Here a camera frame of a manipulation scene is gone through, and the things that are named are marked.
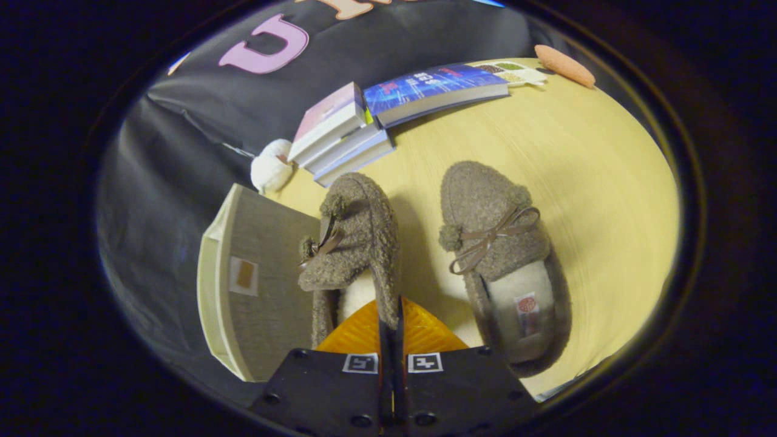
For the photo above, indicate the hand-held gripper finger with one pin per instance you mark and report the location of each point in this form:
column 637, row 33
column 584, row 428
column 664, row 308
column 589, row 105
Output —
column 385, row 340
column 398, row 340

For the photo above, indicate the brown fuzzy slipper shoe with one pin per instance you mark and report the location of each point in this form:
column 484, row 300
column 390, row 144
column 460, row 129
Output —
column 485, row 212
column 364, row 243

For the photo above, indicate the grey white book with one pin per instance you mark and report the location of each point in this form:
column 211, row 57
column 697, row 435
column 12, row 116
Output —
column 358, row 162
column 349, row 147

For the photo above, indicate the white fluffy ball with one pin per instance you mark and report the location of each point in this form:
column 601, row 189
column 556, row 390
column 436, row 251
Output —
column 271, row 167

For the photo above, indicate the pink cover book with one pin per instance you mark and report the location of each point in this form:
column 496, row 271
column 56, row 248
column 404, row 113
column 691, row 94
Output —
column 331, row 118

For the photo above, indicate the blue cover book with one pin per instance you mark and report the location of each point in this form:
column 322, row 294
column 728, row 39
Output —
column 431, row 88

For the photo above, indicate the black backdrop cloth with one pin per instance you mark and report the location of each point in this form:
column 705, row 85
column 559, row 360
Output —
column 182, row 139

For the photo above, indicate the white card with colour swatches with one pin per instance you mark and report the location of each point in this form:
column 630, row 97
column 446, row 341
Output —
column 516, row 73

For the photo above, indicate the orange oval sponge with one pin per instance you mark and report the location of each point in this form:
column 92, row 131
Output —
column 564, row 65

